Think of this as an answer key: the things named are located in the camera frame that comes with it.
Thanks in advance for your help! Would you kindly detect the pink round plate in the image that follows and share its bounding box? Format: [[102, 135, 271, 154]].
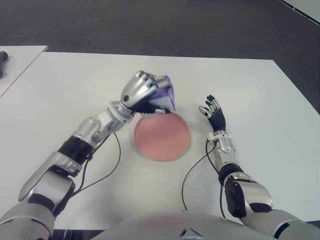
[[133, 111, 190, 163]]

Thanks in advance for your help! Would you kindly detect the purple tissue paper pack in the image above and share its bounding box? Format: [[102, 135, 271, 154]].
[[148, 74, 177, 115]]

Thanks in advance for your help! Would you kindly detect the silver robot torso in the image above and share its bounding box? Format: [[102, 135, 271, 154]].
[[89, 212, 276, 240]]

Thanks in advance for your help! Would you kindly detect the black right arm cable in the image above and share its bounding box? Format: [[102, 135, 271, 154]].
[[181, 139, 227, 220]]

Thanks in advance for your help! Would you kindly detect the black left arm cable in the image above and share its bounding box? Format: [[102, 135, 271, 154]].
[[53, 132, 122, 218]]

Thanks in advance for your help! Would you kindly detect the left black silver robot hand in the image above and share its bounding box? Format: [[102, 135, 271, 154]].
[[119, 70, 170, 120]]

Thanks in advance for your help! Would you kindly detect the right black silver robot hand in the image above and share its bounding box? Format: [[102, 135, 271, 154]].
[[198, 94, 228, 132]]

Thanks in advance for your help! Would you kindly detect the black handle-shaped object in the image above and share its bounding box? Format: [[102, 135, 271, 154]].
[[0, 50, 10, 79]]

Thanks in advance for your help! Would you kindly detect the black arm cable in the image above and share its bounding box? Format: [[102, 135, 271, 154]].
[[53, 132, 122, 218], [181, 139, 227, 220]]

